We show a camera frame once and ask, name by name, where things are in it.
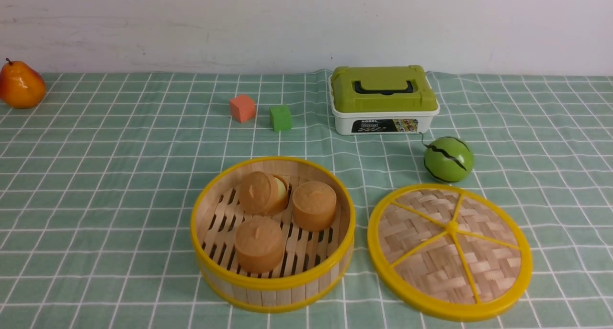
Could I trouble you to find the yellow rimmed woven steamer lid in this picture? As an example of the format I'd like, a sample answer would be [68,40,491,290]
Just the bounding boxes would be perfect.
[366,183,534,322]

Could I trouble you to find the yellow rimmed bamboo steamer basket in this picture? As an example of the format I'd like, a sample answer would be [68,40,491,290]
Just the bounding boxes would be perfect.
[190,156,356,312]

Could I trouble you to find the tan toy bun right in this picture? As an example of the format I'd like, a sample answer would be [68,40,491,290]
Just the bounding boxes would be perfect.
[291,181,337,232]

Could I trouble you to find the green foam cube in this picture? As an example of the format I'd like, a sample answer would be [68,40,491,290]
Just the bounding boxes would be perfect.
[269,104,293,132]

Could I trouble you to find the tan toy bun tilted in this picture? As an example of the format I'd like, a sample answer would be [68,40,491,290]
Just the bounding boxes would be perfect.
[239,170,289,217]

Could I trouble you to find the orange foam cube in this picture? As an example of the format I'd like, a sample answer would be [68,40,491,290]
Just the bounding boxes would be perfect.
[228,95,256,123]

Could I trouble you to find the tan toy bun front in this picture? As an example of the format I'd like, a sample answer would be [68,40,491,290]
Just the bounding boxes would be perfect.
[234,216,285,274]

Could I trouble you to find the green lidded white toy box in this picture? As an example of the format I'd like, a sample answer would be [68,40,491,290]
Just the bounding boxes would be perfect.
[329,65,440,136]

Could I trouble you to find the green toy watermelon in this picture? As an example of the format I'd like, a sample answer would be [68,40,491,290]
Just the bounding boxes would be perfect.
[420,132,475,183]

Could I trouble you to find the green checkered tablecloth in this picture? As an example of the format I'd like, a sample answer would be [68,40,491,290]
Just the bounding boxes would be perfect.
[0,70,613,329]

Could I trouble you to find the orange toy pear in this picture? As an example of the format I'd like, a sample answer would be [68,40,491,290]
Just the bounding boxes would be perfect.
[0,58,46,109]

